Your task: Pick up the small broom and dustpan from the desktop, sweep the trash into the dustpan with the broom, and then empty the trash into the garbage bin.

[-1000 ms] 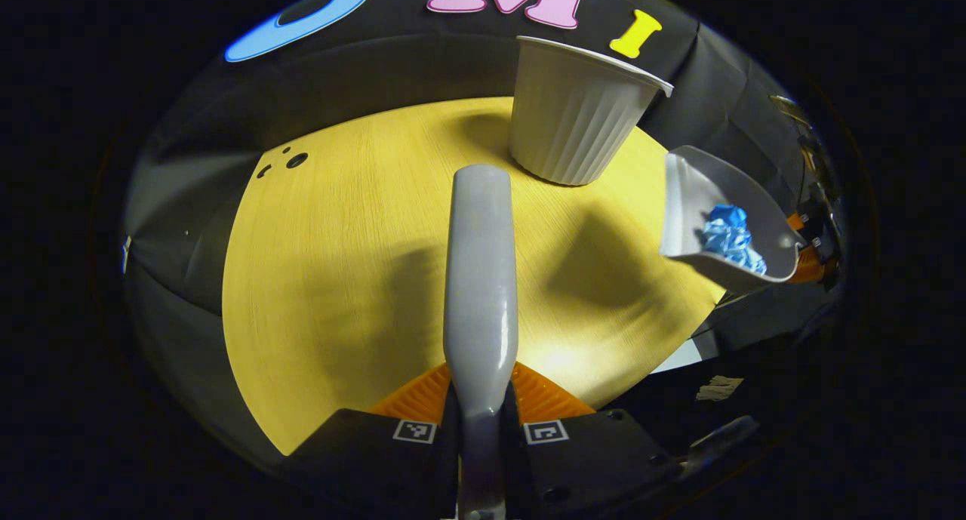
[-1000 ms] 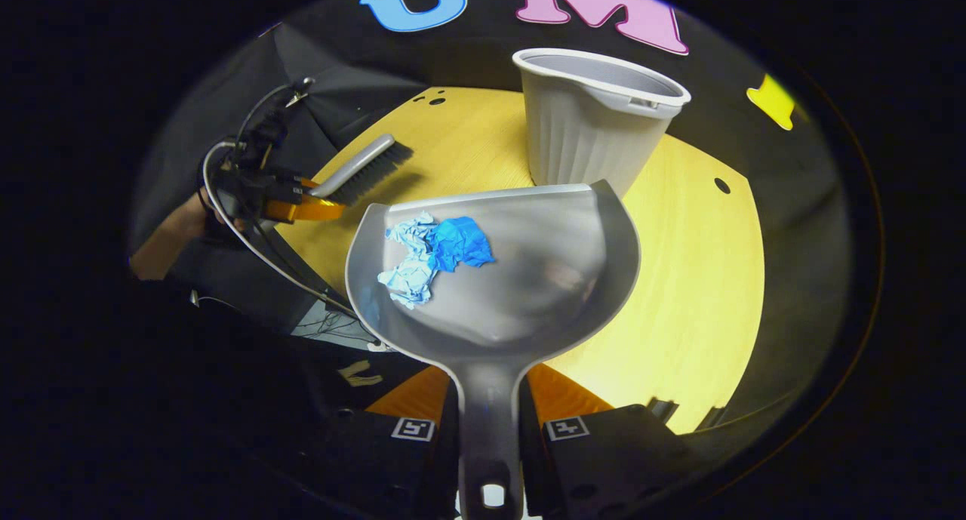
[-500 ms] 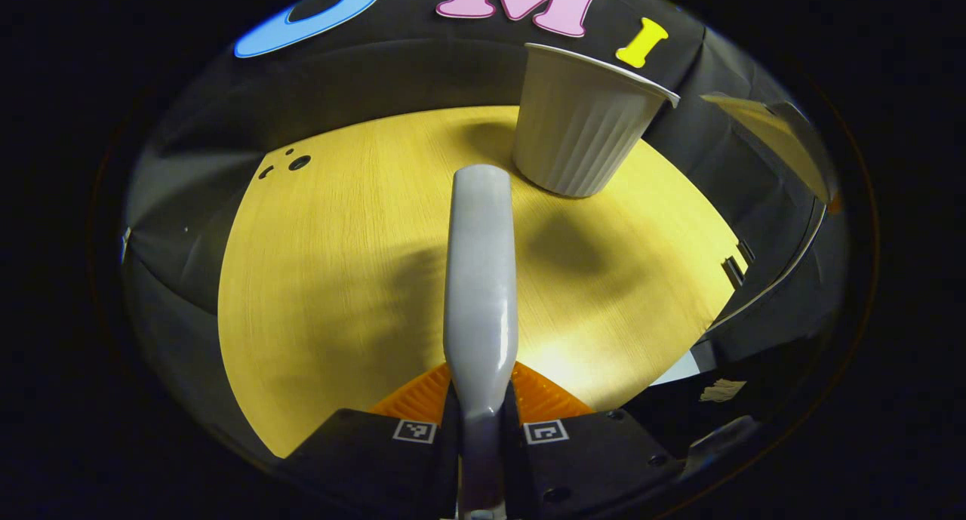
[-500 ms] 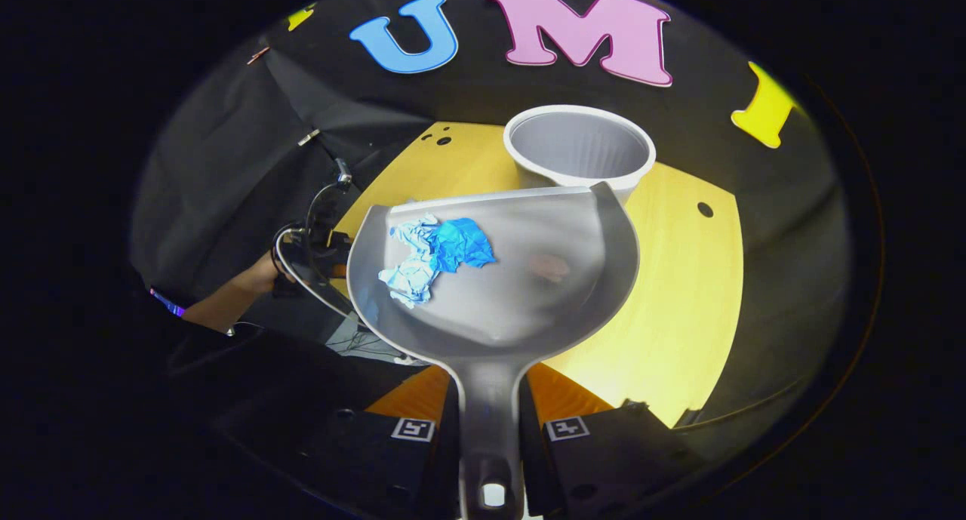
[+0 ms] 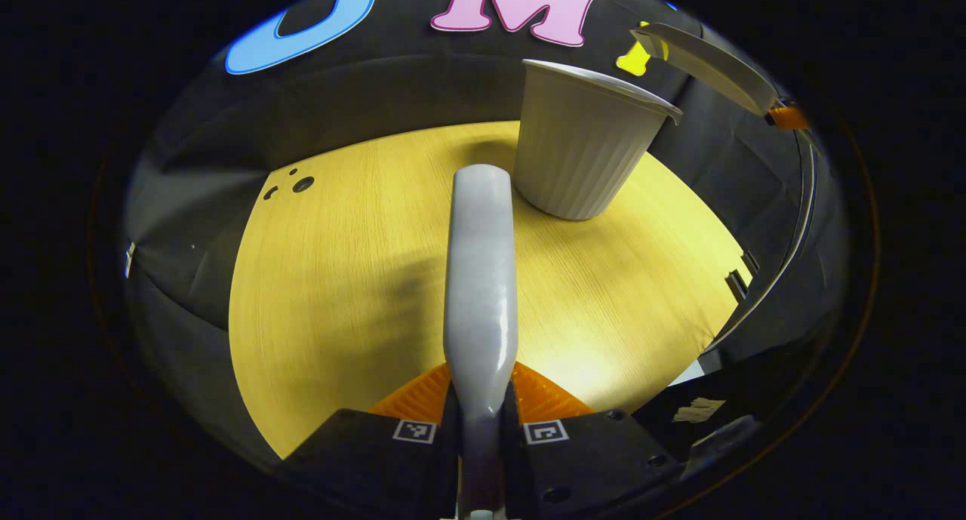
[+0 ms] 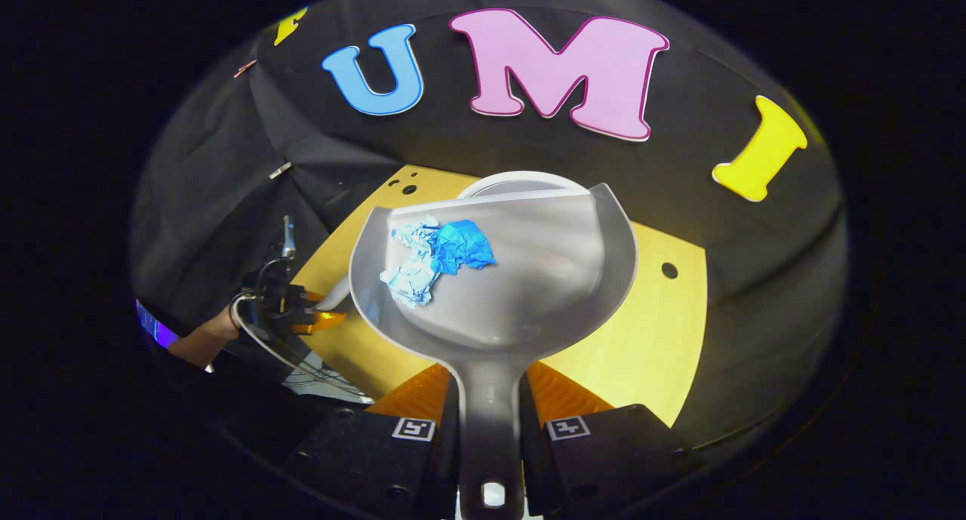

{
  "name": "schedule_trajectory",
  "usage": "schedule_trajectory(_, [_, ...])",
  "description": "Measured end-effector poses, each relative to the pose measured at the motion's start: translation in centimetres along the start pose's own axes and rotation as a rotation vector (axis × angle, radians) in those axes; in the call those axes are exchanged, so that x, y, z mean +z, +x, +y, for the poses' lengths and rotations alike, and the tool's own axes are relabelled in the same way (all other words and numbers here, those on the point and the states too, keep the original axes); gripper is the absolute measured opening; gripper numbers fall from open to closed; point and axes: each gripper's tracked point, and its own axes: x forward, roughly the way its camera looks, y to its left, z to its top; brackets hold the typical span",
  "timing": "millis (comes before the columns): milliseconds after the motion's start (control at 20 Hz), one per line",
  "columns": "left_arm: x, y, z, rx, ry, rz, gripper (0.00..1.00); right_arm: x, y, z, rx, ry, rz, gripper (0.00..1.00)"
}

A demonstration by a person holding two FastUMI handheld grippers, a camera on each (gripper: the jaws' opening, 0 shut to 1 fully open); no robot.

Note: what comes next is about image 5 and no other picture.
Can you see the black backdrop cloth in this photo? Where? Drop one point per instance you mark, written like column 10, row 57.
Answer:
column 415, row 82

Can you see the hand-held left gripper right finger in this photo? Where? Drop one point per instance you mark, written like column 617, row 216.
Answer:
column 596, row 460

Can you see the silver metal clip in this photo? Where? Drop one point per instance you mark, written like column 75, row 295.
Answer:
column 130, row 258

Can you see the white ribbed garbage bin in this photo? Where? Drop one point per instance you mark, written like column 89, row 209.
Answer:
column 581, row 150

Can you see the wooden desktop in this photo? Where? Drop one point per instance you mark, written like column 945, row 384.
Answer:
column 339, row 278

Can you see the black table bracket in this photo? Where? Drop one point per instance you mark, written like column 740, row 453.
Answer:
column 741, row 277

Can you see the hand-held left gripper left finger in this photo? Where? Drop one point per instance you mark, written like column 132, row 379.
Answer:
column 370, row 460

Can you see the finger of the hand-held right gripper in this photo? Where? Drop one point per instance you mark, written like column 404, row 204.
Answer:
column 787, row 117

